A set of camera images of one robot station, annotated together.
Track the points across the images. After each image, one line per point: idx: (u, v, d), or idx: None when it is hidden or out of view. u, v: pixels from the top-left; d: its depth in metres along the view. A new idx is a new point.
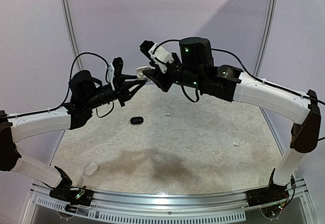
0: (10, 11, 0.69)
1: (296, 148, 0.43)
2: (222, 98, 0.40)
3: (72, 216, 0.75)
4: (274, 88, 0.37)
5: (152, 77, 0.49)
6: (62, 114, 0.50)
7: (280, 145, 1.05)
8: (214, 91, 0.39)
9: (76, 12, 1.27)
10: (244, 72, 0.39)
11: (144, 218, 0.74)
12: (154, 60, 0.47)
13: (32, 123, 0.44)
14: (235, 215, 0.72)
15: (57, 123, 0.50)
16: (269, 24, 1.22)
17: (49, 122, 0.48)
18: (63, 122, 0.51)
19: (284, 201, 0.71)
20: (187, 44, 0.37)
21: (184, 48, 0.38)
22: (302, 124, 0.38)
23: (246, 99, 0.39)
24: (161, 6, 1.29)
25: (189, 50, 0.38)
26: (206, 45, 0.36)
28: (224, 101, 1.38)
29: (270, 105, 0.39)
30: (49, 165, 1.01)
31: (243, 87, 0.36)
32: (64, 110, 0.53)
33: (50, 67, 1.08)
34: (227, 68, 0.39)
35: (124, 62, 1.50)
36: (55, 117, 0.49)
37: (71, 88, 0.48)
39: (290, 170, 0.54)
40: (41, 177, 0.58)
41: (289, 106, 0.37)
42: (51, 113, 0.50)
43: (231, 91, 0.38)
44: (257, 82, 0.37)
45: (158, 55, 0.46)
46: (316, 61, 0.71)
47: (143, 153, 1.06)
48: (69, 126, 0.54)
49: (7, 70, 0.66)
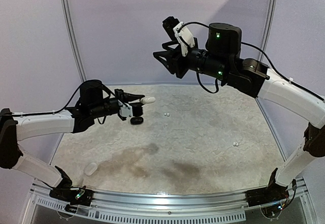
0: (10, 10, 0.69)
1: (311, 151, 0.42)
2: (246, 92, 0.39)
3: (72, 216, 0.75)
4: (300, 89, 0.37)
5: (169, 60, 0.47)
6: (66, 117, 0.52)
7: (280, 146, 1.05)
8: (239, 84, 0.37)
9: (76, 11, 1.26)
10: (270, 70, 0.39)
11: (144, 218, 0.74)
12: (177, 39, 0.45)
13: (37, 123, 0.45)
14: (235, 215, 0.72)
15: (60, 125, 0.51)
16: (269, 24, 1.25)
17: (53, 124, 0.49)
18: (66, 125, 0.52)
19: (284, 201, 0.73)
20: (219, 30, 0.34)
21: (215, 33, 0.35)
22: (321, 128, 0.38)
23: (270, 97, 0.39)
24: (162, 6, 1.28)
25: (221, 37, 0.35)
26: (239, 33, 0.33)
28: (224, 101, 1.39)
29: (293, 105, 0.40)
30: (49, 164, 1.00)
31: (271, 84, 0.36)
32: (68, 113, 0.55)
33: (50, 66, 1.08)
34: (253, 61, 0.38)
35: (124, 62, 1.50)
36: (58, 119, 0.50)
37: (82, 92, 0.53)
39: (295, 172, 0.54)
40: (42, 177, 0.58)
41: (312, 108, 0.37)
42: (56, 115, 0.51)
43: (257, 87, 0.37)
44: (284, 81, 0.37)
45: (183, 35, 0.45)
46: (316, 61, 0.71)
47: (143, 153, 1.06)
48: (71, 129, 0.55)
49: (7, 69, 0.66)
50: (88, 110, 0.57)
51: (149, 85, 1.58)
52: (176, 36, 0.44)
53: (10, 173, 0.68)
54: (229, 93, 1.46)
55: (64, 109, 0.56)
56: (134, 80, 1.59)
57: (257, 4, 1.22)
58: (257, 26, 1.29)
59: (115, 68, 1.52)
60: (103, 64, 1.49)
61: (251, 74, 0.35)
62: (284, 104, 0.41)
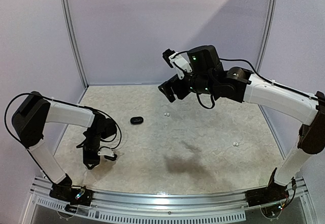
0: (10, 11, 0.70)
1: (304, 149, 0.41)
2: (232, 98, 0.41)
3: (72, 216, 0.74)
4: (283, 90, 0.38)
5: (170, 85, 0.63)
6: (87, 112, 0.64)
7: (280, 146, 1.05)
8: (225, 92, 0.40)
9: (76, 13, 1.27)
10: (253, 75, 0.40)
11: (144, 218, 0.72)
12: (172, 64, 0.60)
13: (65, 110, 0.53)
14: (235, 215, 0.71)
15: (83, 117, 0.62)
16: (269, 24, 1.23)
17: (77, 115, 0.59)
18: (87, 119, 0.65)
19: (284, 201, 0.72)
20: (194, 53, 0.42)
21: (192, 56, 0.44)
22: (310, 125, 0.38)
23: (257, 101, 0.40)
24: (161, 6, 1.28)
25: (197, 58, 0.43)
26: (212, 51, 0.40)
28: (224, 101, 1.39)
29: (280, 106, 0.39)
30: (53, 155, 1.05)
31: (253, 88, 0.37)
32: (90, 110, 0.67)
33: (50, 66, 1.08)
34: (238, 70, 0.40)
35: (124, 62, 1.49)
36: (83, 112, 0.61)
37: (114, 125, 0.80)
39: (291, 171, 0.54)
40: (48, 169, 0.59)
41: (298, 107, 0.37)
42: (80, 107, 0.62)
43: (241, 92, 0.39)
44: (266, 84, 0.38)
45: (176, 61, 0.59)
46: (314, 61, 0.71)
47: (143, 153, 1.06)
48: (86, 125, 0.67)
49: (8, 70, 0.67)
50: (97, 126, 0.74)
51: (149, 85, 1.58)
52: (170, 62, 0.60)
53: (12, 167, 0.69)
54: None
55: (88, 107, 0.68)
56: (134, 80, 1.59)
57: (257, 4, 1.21)
58: (257, 27, 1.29)
59: (115, 69, 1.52)
60: (103, 64, 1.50)
61: (233, 81, 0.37)
62: (271, 106, 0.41)
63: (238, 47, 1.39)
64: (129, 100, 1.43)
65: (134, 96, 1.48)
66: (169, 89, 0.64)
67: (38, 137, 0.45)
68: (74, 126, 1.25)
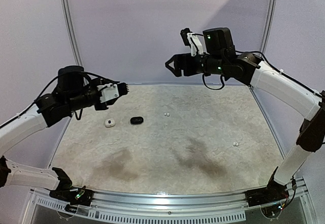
0: (11, 12, 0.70)
1: (301, 145, 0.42)
2: (239, 80, 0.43)
3: (72, 216, 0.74)
4: (290, 81, 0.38)
5: (180, 60, 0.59)
6: (31, 116, 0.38)
7: (280, 146, 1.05)
8: (233, 72, 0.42)
9: (76, 12, 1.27)
10: (263, 62, 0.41)
11: (144, 218, 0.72)
12: (189, 40, 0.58)
13: (3, 138, 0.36)
14: (235, 215, 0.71)
15: (31, 125, 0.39)
16: (269, 24, 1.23)
17: (23, 128, 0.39)
18: (39, 123, 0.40)
19: (284, 201, 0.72)
20: (209, 32, 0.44)
21: (207, 35, 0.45)
22: (311, 120, 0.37)
23: (263, 87, 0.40)
24: (161, 6, 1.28)
25: (211, 37, 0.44)
26: (226, 32, 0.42)
28: (224, 101, 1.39)
29: (284, 97, 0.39)
30: (53, 155, 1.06)
31: (261, 72, 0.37)
32: (36, 108, 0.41)
33: (50, 65, 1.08)
34: (250, 54, 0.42)
35: (124, 62, 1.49)
36: (24, 122, 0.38)
37: None
39: (291, 171, 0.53)
40: (39, 181, 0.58)
41: (301, 100, 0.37)
42: (22, 118, 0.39)
43: (249, 75, 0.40)
44: (275, 72, 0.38)
45: (194, 39, 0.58)
46: (313, 60, 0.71)
47: (143, 153, 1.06)
48: (47, 125, 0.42)
49: (8, 70, 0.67)
50: (64, 99, 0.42)
51: (149, 85, 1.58)
52: (188, 38, 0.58)
53: None
54: (229, 94, 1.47)
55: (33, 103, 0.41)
56: (134, 80, 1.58)
57: (256, 4, 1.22)
58: (257, 26, 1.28)
59: (115, 68, 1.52)
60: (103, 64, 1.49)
61: (243, 63, 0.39)
62: (276, 96, 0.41)
63: (238, 47, 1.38)
64: (129, 100, 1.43)
65: (134, 96, 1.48)
66: (177, 63, 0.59)
67: (5, 174, 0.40)
68: (74, 126, 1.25)
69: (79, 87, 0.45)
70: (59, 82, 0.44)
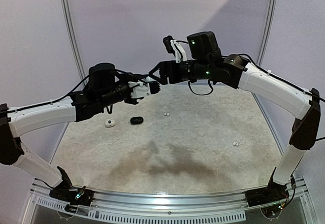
0: (12, 11, 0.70)
1: (295, 143, 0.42)
2: (228, 84, 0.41)
3: (72, 216, 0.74)
4: (279, 81, 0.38)
5: (164, 67, 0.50)
6: (65, 106, 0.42)
7: (280, 145, 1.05)
8: (221, 76, 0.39)
9: (76, 13, 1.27)
10: (250, 63, 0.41)
11: (144, 218, 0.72)
12: (172, 47, 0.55)
13: (35, 117, 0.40)
14: (235, 215, 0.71)
15: (61, 115, 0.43)
16: (269, 24, 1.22)
17: (53, 115, 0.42)
18: (69, 115, 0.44)
19: (284, 201, 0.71)
20: (194, 37, 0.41)
21: (191, 40, 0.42)
22: (302, 119, 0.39)
23: (251, 89, 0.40)
24: (161, 6, 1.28)
25: (196, 42, 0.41)
26: (210, 36, 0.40)
28: (224, 101, 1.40)
29: (274, 97, 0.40)
30: (53, 155, 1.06)
31: (249, 75, 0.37)
32: (69, 100, 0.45)
33: (50, 65, 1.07)
34: (236, 56, 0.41)
35: (123, 62, 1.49)
36: (57, 109, 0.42)
37: None
39: (290, 170, 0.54)
40: (42, 177, 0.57)
41: (291, 100, 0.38)
42: (55, 104, 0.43)
43: (236, 78, 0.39)
44: (262, 73, 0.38)
45: (177, 46, 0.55)
46: (313, 60, 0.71)
47: (143, 153, 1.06)
48: (75, 119, 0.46)
49: (9, 70, 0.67)
50: (96, 97, 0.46)
51: None
52: (171, 44, 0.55)
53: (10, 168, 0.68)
54: (229, 94, 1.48)
55: (66, 96, 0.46)
56: None
57: (256, 5, 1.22)
58: (257, 26, 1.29)
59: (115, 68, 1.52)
60: None
61: (230, 66, 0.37)
62: (265, 97, 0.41)
63: (238, 47, 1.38)
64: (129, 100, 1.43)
65: None
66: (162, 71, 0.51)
67: (18, 155, 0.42)
68: (74, 127, 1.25)
69: (110, 85, 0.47)
70: (90, 81, 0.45)
